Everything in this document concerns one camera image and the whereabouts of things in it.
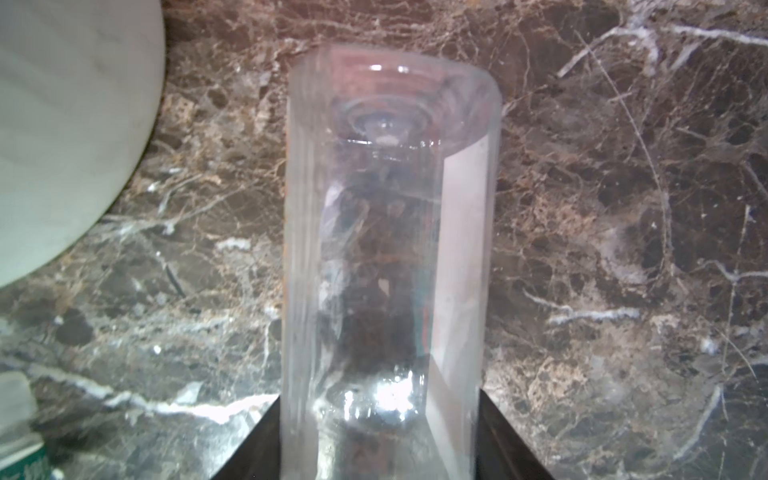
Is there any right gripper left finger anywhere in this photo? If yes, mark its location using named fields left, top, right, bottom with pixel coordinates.
left=212, top=397, right=281, bottom=480

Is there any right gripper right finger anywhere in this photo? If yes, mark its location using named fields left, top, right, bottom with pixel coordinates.
left=476, top=390, right=554, bottom=480

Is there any white ribbed trash bin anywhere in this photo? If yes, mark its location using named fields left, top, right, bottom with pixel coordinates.
left=1, top=0, right=165, bottom=284

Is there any green neck bottle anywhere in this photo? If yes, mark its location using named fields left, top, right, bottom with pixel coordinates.
left=1, top=371, right=52, bottom=480
left=280, top=44, right=502, bottom=479

